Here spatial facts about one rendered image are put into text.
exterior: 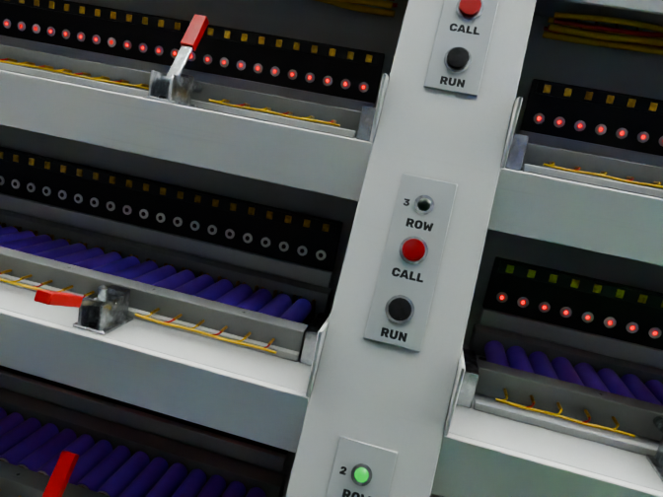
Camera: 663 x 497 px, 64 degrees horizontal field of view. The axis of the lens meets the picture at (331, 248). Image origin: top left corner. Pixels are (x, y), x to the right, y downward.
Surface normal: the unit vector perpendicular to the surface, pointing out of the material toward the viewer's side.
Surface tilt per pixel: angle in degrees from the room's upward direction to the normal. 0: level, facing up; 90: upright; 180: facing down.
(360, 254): 90
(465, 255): 90
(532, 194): 110
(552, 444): 20
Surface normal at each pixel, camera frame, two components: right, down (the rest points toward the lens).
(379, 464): -0.12, -0.16
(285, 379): 0.18, -0.96
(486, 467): -0.20, 0.18
